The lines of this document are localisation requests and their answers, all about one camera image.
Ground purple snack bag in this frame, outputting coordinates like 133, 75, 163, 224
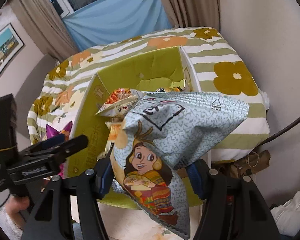
45, 120, 73, 178

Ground grey cartoon girl snack bag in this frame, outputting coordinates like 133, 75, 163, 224
111, 92, 249, 239

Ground white orange snack bag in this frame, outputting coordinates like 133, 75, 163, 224
96, 88, 142, 118

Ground green cardboard box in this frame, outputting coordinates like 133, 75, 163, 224
66, 45, 212, 209

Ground yellow brown chip bag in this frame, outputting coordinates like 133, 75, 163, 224
155, 86, 187, 93

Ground person left hand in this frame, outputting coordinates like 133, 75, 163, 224
5, 196, 30, 229

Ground grey padded headboard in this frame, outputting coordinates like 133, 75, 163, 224
14, 54, 56, 139

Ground cream floral table cloth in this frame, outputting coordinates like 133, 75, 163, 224
70, 196, 203, 240

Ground framed town picture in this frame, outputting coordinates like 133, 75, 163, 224
0, 23, 24, 74

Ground green striped floral blanket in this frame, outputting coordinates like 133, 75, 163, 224
27, 27, 270, 163

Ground black lamp stand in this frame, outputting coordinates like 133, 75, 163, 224
259, 116, 300, 146

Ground left beige curtain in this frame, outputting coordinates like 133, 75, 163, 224
8, 0, 78, 62

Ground beige curtain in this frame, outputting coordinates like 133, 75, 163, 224
161, 0, 221, 30
8, 0, 78, 62

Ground blue cloth under window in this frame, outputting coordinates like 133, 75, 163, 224
63, 0, 172, 50

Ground right beige curtain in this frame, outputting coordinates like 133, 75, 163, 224
161, 0, 221, 30

